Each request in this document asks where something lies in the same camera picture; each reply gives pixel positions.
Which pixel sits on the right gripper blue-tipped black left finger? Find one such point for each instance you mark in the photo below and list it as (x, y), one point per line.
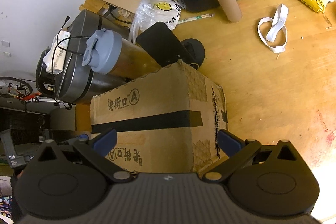
(94, 153)

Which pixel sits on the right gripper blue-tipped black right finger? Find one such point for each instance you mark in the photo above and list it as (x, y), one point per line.
(240, 153)

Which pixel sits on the cardboard box with black tape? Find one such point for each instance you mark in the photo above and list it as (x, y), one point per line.
(166, 121)

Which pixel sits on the bicycle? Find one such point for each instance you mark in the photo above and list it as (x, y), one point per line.
(13, 88)

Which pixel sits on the steel electric kettle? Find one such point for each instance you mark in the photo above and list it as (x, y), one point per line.
(78, 84)

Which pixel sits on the bottle with grey lid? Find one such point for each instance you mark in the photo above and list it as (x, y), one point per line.
(108, 53)

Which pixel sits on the black phone stand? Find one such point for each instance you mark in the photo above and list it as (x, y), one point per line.
(165, 48)

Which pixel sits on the wrapped disposable chopsticks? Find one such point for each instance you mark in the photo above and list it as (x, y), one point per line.
(194, 18)

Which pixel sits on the white elastic band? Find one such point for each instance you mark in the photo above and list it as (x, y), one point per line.
(278, 24)

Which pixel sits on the white smiley plastic bag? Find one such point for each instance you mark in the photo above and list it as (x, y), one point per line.
(149, 12)

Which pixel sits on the small paper clip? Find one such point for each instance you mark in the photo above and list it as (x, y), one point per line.
(328, 22)

